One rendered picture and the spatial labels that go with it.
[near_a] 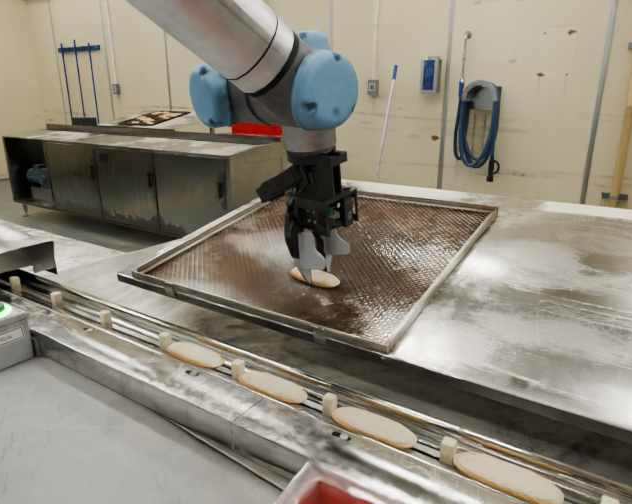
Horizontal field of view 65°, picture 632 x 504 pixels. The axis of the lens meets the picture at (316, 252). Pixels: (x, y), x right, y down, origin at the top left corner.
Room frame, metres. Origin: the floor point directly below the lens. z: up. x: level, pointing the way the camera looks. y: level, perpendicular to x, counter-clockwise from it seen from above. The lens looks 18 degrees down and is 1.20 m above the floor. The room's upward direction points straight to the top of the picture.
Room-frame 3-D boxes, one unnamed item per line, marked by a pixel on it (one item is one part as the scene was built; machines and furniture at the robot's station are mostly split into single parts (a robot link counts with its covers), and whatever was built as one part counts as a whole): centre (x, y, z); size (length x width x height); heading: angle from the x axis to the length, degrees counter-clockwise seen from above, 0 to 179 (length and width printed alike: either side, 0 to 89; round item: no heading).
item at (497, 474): (0.39, -0.18, 0.86); 0.10 x 0.04 x 0.01; 56
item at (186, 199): (4.66, 1.49, 0.51); 3.00 x 1.26 x 1.03; 56
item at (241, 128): (4.45, 0.43, 0.94); 0.51 x 0.36 x 0.13; 60
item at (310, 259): (0.72, 0.01, 0.96); 0.06 x 0.03 x 0.09; 48
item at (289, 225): (0.73, 0.03, 1.00); 0.05 x 0.02 x 0.09; 138
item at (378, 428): (0.46, -0.06, 0.86); 0.10 x 0.04 x 0.01; 56
